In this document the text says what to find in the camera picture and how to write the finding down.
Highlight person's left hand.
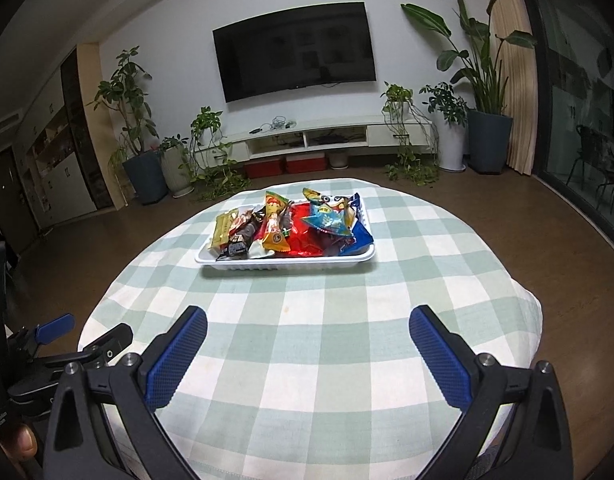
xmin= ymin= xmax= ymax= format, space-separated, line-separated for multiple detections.
xmin=2 ymin=422 xmax=42 ymax=462

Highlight green checked tablecloth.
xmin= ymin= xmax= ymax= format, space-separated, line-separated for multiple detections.
xmin=77 ymin=176 xmax=542 ymax=480

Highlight white television cabinet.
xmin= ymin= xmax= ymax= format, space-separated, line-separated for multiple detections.
xmin=194 ymin=115 xmax=435 ymax=163

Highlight red storage box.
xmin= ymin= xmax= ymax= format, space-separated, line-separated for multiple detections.
xmin=244 ymin=158 xmax=284 ymax=179
xmin=285 ymin=155 xmax=328 ymax=173

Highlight small plant in grey pot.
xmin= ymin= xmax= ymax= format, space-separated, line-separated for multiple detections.
xmin=154 ymin=135 xmax=195 ymax=198

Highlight beige curtain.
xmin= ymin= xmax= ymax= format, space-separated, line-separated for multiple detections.
xmin=482 ymin=0 xmax=542 ymax=177

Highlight large red snack bag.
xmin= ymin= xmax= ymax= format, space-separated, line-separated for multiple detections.
xmin=287 ymin=202 xmax=338 ymax=257

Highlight dark blue cookie bag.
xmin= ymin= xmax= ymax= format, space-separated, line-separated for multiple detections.
xmin=337 ymin=192 xmax=375 ymax=255

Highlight wooden display cabinet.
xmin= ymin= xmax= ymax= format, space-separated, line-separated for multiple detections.
xmin=12 ymin=42 xmax=115 ymax=233

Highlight black chair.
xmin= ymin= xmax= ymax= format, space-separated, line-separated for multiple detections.
xmin=567 ymin=125 xmax=614 ymax=203

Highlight black wall television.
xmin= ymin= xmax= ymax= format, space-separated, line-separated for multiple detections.
xmin=212 ymin=1 xmax=378 ymax=105

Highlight large leaf plant in dark pot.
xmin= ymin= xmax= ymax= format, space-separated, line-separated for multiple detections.
xmin=401 ymin=0 xmax=538 ymax=175

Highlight orange snack packet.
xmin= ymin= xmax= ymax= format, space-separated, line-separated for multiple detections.
xmin=259 ymin=190 xmax=295 ymax=253

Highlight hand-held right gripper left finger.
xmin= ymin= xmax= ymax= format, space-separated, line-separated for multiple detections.
xmin=42 ymin=304 xmax=208 ymax=480

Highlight gold snack packet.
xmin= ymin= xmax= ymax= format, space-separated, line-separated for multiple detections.
xmin=208 ymin=211 xmax=240 ymax=255

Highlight black snack packet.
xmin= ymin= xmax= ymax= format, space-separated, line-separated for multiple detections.
xmin=216 ymin=235 xmax=252 ymax=261

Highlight glass sliding door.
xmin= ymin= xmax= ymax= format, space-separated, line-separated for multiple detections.
xmin=519 ymin=0 xmax=614 ymax=261

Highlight bushy plant in white pot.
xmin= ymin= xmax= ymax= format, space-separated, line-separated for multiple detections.
xmin=419 ymin=82 xmax=470 ymax=172

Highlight grey cable bundle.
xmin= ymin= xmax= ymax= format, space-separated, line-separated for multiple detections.
xmin=249 ymin=117 xmax=298 ymax=134

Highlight light blue panda snack packet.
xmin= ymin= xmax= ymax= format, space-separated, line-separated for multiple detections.
xmin=302 ymin=187 xmax=358 ymax=237

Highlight trailing vine plant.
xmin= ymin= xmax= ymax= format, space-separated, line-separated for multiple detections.
xmin=187 ymin=106 xmax=252 ymax=201
xmin=379 ymin=81 xmax=440 ymax=186

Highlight potted tree in dark pot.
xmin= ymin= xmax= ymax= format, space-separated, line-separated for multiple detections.
xmin=87 ymin=46 xmax=170 ymax=206

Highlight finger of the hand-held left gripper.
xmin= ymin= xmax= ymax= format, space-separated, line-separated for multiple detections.
xmin=47 ymin=322 xmax=134 ymax=365
xmin=14 ymin=312 xmax=75 ymax=361

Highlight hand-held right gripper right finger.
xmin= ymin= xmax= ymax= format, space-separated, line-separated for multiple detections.
xmin=408 ymin=304 xmax=574 ymax=480

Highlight white plastic tray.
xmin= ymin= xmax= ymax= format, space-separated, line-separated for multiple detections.
xmin=194 ymin=197 xmax=376 ymax=275

